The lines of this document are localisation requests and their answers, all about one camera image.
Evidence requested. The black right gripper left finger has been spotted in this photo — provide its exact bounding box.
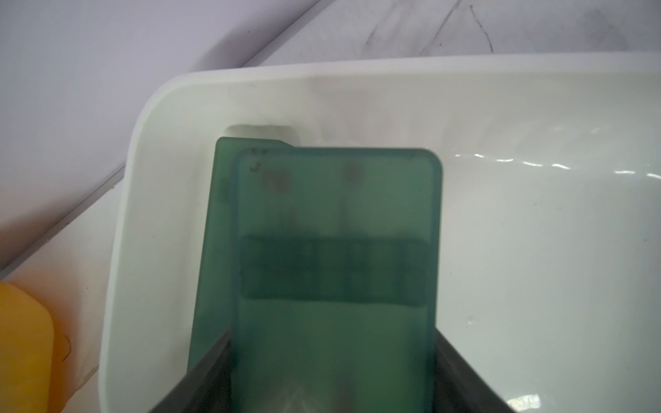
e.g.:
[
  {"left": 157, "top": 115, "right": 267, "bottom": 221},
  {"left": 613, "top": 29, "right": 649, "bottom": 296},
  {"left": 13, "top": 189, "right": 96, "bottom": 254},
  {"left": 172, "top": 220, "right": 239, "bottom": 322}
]
[{"left": 151, "top": 330, "right": 232, "bottom": 413}]

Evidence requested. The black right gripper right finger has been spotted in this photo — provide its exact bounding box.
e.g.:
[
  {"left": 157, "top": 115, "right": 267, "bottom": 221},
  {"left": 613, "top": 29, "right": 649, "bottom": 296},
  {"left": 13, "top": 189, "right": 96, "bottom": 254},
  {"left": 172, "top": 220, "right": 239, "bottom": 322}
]
[{"left": 433, "top": 330, "right": 514, "bottom": 413}]

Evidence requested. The green pencil case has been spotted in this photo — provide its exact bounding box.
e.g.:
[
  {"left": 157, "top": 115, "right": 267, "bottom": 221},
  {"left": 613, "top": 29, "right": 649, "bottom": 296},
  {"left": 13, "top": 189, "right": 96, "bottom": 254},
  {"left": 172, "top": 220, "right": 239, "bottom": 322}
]
[
  {"left": 188, "top": 137, "right": 288, "bottom": 370},
  {"left": 231, "top": 147, "right": 442, "bottom": 412}
]

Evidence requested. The white plastic storage box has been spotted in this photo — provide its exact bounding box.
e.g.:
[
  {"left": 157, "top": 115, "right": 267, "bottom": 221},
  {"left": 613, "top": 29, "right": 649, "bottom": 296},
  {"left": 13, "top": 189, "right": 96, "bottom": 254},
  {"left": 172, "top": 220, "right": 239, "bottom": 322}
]
[{"left": 99, "top": 53, "right": 660, "bottom": 412}]

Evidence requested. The yellow plastic storage box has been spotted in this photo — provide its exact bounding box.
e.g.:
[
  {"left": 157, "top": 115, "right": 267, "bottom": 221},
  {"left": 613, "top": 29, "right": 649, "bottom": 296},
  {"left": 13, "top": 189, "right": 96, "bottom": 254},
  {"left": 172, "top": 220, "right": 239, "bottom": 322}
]
[{"left": 1, "top": 282, "right": 54, "bottom": 412}]

